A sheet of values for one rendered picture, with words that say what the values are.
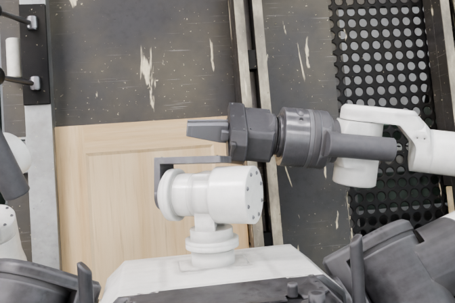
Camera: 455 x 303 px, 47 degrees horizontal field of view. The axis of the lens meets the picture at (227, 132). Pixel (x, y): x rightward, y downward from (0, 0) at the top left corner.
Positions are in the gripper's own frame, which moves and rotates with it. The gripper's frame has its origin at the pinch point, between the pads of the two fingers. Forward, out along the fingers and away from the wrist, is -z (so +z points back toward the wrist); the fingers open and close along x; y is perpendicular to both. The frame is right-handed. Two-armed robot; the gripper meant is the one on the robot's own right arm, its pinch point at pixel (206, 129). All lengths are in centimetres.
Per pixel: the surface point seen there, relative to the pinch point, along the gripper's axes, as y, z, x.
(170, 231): 32.5, -4.2, -15.1
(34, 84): 7.3, -32.6, -25.4
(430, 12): -10, 49, -46
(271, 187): 21.2, 14.9, -17.4
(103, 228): 32.4, -17.5, -14.4
